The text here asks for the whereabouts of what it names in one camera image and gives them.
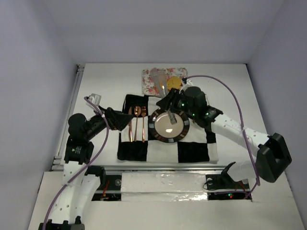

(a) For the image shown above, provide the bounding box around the brown bread slice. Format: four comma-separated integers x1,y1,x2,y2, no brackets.
166,76,182,91

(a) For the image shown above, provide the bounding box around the orange striped croissant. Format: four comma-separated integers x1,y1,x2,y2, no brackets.
153,71,168,97

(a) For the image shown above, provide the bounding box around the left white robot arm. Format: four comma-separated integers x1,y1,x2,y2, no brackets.
39,107,133,230

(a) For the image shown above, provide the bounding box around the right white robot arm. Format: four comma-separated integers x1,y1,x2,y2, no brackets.
156,86,292,183

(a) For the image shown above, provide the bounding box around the copper knife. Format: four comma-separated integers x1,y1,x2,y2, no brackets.
128,107,133,142

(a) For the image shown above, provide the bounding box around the copper spoon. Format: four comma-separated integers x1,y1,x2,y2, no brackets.
134,106,141,141

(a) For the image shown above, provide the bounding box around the patterned rim ceramic plate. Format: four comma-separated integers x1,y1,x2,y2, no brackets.
148,109,190,143

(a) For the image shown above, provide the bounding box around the copper fork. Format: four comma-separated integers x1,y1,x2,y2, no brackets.
141,106,146,142

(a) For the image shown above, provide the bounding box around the floral rectangular tray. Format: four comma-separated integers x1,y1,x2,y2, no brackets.
142,67,188,96

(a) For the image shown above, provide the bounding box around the black white checkered cloth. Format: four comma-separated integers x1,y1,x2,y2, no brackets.
117,94,218,164

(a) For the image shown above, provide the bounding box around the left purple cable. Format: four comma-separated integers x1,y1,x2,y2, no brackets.
42,96,111,228

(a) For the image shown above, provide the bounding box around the purple cable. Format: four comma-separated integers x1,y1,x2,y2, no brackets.
42,96,111,228
181,75,261,199

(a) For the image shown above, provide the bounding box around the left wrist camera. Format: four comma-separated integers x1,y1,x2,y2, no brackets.
87,93,101,106

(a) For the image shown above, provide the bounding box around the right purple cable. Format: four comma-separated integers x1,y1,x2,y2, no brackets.
181,75,261,199

